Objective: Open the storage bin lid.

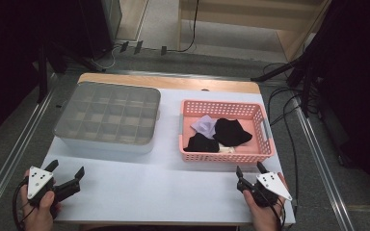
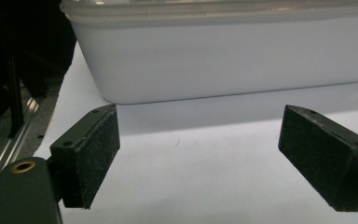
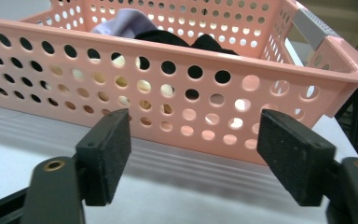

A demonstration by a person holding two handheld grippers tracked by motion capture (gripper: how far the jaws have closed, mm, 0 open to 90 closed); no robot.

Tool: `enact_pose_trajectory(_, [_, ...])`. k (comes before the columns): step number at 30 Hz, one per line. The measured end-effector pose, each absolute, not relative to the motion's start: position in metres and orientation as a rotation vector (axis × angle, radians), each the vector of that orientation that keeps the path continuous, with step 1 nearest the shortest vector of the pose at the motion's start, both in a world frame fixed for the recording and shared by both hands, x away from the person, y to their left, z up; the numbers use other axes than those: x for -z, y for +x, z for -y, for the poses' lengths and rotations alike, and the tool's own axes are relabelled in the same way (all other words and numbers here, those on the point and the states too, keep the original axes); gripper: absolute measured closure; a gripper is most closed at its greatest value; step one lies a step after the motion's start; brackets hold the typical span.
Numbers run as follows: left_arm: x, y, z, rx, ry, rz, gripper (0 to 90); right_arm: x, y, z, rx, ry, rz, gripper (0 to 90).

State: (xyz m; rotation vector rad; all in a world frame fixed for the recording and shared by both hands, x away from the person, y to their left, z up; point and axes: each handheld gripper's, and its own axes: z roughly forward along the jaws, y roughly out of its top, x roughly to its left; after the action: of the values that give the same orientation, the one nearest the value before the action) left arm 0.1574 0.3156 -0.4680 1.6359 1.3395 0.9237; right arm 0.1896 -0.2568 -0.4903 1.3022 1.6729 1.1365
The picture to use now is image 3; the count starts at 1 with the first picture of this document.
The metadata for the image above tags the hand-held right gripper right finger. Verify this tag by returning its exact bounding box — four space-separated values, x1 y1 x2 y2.
256 108 337 207

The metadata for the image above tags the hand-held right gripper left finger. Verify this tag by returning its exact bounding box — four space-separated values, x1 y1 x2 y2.
75 107 132 207

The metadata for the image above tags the pink perforated plastic basket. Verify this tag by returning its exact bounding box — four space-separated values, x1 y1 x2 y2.
0 0 358 166

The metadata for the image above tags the black underwear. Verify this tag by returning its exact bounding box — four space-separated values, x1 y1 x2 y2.
133 30 239 56

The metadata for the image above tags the lilac underwear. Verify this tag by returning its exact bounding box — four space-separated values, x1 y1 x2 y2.
91 8 158 39

